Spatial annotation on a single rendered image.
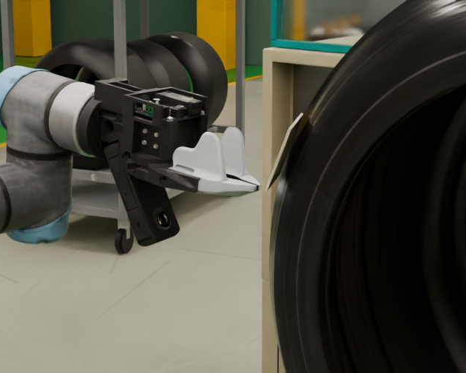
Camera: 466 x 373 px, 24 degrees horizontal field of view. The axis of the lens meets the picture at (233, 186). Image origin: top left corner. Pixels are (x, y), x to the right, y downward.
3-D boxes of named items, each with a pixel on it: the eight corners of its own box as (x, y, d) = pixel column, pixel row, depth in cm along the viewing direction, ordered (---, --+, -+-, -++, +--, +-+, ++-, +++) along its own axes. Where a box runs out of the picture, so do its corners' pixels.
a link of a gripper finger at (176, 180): (188, 180, 103) (123, 158, 108) (187, 196, 103) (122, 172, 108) (220, 172, 106) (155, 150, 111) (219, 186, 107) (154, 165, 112)
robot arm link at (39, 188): (-36, 239, 122) (-34, 146, 119) (38, 218, 131) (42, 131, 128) (11, 260, 118) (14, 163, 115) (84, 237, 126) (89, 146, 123)
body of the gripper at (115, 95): (164, 107, 104) (78, 82, 111) (158, 192, 107) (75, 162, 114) (215, 98, 110) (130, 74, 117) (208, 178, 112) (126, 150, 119)
